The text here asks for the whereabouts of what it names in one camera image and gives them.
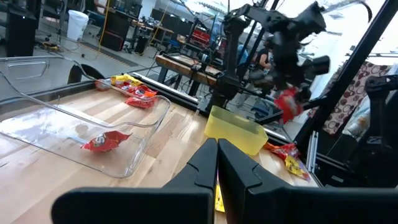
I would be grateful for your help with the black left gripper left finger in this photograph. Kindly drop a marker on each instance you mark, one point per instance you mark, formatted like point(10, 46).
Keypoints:
point(140, 205)

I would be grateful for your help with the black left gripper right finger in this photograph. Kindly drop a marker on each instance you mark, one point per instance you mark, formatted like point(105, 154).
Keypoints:
point(280, 205)

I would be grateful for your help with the yellow Butterfinger candy pack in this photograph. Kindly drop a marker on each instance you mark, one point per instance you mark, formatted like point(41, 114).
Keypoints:
point(219, 199)
point(126, 79)
point(293, 166)

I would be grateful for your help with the red Skittles candy pack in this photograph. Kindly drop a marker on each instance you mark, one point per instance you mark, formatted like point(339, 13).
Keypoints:
point(140, 102)
point(105, 141)
point(144, 91)
point(287, 107)

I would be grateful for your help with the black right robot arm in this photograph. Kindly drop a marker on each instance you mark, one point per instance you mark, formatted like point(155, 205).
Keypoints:
point(233, 46)

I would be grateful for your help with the person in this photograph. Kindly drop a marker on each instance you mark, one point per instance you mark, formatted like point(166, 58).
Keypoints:
point(262, 59)

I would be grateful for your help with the patterned brown white cloth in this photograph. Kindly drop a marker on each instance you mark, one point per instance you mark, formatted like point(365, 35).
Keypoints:
point(351, 96)

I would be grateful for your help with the yellow plastic bin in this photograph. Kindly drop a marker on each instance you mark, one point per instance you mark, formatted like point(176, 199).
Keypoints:
point(236, 130)

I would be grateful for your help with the red tool cart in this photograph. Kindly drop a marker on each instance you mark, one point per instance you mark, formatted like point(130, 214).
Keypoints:
point(200, 37)

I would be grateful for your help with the wooden workbench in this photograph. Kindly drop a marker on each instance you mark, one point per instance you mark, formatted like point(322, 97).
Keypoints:
point(183, 67)

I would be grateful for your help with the clear plastic bin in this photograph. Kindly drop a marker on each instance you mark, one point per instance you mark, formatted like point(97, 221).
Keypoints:
point(46, 124)

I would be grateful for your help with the white trash can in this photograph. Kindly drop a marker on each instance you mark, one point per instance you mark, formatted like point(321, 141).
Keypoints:
point(77, 26)

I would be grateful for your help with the black cabinet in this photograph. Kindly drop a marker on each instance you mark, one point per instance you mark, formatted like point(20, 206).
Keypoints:
point(21, 31)

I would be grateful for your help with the black metal rig frame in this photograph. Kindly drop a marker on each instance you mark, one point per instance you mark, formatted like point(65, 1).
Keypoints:
point(357, 53)

